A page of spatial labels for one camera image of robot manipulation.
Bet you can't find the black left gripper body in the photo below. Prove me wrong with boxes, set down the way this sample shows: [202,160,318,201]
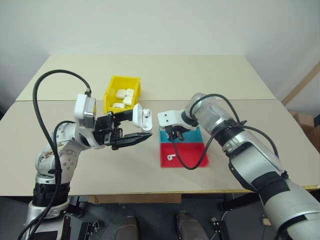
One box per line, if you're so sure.
[93,113,124,150]

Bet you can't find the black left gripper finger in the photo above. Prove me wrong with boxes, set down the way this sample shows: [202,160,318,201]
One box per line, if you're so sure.
[113,110,134,125]
[111,132,154,151]

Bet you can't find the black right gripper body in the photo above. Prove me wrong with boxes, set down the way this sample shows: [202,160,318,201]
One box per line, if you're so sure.
[165,124,188,137]

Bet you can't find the yellow plastic bin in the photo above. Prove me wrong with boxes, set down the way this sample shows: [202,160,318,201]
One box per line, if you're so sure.
[102,74,142,114]

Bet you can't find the blue plastic tray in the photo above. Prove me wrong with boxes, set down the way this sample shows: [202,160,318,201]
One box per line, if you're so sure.
[158,125,205,144]

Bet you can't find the red plastic tray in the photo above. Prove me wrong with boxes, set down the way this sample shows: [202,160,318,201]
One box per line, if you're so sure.
[159,142,210,169]

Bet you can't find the dark rounded shape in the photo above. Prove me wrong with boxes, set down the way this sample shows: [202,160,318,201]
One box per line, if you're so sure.
[175,210,204,240]
[116,215,139,240]

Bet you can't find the brown cardboard box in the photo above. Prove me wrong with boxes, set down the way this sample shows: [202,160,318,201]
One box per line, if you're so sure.
[288,109,320,147]

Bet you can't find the wooden beam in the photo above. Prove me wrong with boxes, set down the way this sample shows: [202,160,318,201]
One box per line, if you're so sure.
[280,59,320,104]

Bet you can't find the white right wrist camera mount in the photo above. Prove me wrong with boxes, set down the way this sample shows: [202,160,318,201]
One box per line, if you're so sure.
[157,109,186,130]

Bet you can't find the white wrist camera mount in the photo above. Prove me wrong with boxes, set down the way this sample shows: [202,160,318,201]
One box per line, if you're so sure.
[157,109,186,130]
[73,93,98,128]

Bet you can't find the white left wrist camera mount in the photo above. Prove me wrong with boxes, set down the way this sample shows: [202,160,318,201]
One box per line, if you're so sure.
[73,93,98,128]

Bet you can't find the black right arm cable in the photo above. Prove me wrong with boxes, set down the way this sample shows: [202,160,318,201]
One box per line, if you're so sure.
[167,93,288,176]

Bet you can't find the black metal bracket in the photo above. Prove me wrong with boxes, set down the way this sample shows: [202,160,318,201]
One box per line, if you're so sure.
[77,219,106,240]

